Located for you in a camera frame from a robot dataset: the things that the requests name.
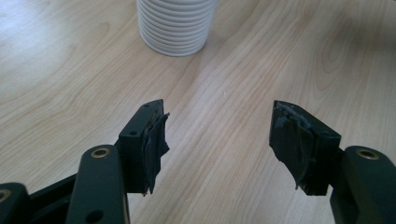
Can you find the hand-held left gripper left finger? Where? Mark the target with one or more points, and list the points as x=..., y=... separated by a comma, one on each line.
x=134, y=155

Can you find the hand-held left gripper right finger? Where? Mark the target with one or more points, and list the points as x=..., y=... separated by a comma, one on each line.
x=311, y=155

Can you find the stack of white paper cups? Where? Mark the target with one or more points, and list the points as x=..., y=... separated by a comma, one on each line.
x=176, y=28

